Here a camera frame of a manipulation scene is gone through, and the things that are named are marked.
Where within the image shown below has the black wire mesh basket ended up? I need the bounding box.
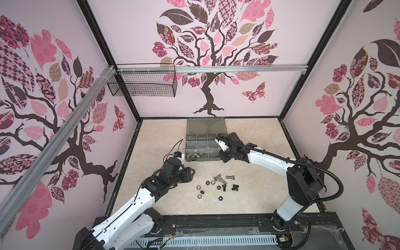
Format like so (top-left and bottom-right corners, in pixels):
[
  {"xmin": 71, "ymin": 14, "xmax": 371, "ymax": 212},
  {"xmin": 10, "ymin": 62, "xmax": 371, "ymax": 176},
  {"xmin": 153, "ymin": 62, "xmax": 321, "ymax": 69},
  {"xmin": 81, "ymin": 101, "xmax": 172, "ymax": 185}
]
[{"xmin": 107, "ymin": 62, "xmax": 178, "ymax": 98}]

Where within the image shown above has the aluminium rail wall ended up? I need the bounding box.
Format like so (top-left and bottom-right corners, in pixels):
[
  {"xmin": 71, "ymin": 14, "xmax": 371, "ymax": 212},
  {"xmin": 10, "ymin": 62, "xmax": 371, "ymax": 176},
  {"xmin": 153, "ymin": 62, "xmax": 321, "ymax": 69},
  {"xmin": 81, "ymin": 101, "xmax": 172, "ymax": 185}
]
[
  {"xmin": 1, "ymin": 65, "xmax": 115, "ymax": 233},
  {"xmin": 117, "ymin": 64, "xmax": 308, "ymax": 74}
]

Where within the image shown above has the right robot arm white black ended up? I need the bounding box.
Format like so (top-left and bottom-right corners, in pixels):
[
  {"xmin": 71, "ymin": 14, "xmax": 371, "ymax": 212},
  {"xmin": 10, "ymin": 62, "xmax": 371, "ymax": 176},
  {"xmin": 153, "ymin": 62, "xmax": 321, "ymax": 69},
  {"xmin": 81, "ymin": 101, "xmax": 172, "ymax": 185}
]
[{"xmin": 215, "ymin": 133, "xmax": 323, "ymax": 223}]

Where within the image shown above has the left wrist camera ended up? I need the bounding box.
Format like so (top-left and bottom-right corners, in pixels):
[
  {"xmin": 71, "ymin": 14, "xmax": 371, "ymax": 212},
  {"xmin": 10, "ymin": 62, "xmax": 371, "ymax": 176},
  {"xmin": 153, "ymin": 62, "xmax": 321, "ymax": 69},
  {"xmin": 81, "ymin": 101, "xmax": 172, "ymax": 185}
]
[{"xmin": 173, "ymin": 151, "xmax": 185, "ymax": 162}]

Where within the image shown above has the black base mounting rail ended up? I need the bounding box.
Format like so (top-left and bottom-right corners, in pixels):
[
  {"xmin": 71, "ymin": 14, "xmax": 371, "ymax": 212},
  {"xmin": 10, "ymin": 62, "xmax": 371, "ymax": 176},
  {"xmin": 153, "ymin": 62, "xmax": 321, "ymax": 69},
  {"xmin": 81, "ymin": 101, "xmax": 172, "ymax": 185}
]
[{"xmin": 148, "ymin": 212, "xmax": 343, "ymax": 235}]

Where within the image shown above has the aluminium rail left wall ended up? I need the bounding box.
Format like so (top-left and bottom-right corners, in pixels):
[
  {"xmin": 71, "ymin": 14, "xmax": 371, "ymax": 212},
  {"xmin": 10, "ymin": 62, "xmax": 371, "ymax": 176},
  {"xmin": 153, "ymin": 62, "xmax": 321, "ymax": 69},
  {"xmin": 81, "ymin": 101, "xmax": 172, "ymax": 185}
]
[{"xmin": 1, "ymin": 65, "xmax": 115, "ymax": 233}]

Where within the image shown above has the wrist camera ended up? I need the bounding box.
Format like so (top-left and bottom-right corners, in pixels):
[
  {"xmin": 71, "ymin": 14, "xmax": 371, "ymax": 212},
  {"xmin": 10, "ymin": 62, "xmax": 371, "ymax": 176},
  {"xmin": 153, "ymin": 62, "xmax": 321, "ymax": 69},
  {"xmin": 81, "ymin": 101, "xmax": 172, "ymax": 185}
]
[
  {"xmin": 215, "ymin": 139, "xmax": 229, "ymax": 152},
  {"xmin": 173, "ymin": 151, "xmax": 185, "ymax": 162}
]

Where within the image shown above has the aluminium rail back wall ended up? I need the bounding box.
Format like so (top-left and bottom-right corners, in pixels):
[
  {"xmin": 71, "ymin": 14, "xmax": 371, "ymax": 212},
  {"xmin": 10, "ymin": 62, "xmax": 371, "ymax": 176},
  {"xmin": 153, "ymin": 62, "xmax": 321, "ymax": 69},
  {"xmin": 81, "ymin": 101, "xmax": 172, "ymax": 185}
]
[{"xmin": 117, "ymin": 64, "xmax": 308, "ymax": 74}]

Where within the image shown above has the white slotted cable duct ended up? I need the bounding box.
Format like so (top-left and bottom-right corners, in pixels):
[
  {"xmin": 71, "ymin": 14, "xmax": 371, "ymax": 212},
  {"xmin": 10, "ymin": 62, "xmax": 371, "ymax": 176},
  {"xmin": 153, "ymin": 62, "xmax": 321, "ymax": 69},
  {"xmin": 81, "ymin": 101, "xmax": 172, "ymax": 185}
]
[{"xmin": 127, "ymin": 235, "xmax": 278, "ymax": 250}]

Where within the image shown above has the black corrugated cable conduit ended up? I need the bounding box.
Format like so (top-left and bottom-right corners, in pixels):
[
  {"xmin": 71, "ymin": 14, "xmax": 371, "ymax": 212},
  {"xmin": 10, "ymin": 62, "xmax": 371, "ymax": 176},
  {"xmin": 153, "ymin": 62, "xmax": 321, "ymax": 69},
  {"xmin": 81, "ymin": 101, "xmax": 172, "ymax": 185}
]
[{"xmin": 216, "ymin": 135, "xmax": 344, "ymax": 204}]

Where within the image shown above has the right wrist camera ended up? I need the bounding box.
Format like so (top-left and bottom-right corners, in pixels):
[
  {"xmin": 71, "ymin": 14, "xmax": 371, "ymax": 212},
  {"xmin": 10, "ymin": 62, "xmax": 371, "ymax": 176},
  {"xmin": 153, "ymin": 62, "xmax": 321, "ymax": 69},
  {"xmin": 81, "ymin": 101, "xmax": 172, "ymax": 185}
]
[{"xmin": 215, "ymin": 139, "xmax": 229, "ymax": 152}]

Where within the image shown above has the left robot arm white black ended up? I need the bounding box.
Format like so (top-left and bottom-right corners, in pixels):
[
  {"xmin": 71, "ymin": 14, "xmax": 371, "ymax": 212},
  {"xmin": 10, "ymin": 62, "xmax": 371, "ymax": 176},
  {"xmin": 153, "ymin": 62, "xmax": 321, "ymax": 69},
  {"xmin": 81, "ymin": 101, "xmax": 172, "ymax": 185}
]
[{"xmin": 73, "ymin": 157, "xmax": 195, "ymax": 250}]

